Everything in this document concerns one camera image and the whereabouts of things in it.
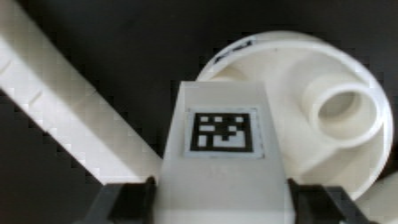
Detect white stool leg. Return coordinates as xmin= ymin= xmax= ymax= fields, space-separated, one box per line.
xmin=355 ymin=173 xmax=398 ymax=224
xmin=154 ymin=82 xmax=295 ymax=224

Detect white U-shaped fence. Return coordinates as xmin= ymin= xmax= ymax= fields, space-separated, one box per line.
xmin=0 ymin=0 xmax=161 ymax=184

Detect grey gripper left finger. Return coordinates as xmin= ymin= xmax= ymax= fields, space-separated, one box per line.
xmin=73 ymin=177 xmax=156 ymax=224

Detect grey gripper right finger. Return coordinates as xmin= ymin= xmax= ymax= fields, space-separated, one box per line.
xmin=288 ymin=179 xmax=380 ymax=224

